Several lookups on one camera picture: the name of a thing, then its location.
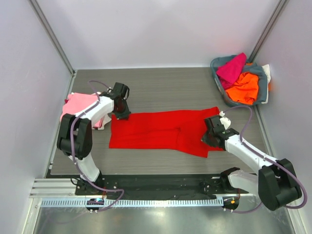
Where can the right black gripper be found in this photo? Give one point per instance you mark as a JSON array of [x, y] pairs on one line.
[[208, 138]]

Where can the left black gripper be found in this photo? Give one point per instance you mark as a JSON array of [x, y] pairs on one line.
[[124, 116]]

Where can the red t shirt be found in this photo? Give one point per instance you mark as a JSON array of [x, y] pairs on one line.
[[179, 130]]

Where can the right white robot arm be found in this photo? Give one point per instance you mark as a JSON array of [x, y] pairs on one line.
[[273, 181]]

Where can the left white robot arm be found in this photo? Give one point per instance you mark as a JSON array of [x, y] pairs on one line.
[[75, 134]]

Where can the folded pink t shirt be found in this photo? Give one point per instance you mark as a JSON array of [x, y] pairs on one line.
[[77, 103]]

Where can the orange t shirt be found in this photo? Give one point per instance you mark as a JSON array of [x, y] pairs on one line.
[[245, 89]]

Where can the magenta t shirt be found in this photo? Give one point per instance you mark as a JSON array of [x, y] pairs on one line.
[[231, 70]]

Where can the blue laundry basket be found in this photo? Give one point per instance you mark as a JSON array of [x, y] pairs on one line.
[[214, 65]]

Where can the white t shirt in basket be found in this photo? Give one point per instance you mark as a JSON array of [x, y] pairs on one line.
[[267, 71]]

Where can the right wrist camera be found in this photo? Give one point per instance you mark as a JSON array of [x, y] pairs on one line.
[[226, 122]]

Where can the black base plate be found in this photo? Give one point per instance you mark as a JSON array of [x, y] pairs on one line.
[[158, 187]]

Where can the left aluminium frame post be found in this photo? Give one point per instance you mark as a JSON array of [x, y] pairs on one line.
[[51, 35]]

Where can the aluminium frame post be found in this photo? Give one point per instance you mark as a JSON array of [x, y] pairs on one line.
[[281, 5], [51, 35]]

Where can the white slotted cable duct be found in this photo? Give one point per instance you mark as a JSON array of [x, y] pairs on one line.
[[97, 203]]

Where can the aluminium front rail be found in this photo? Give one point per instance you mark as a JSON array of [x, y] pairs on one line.
[[63, 187]]

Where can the right aluminium frame post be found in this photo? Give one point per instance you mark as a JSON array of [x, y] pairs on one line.
[[281, 5]]

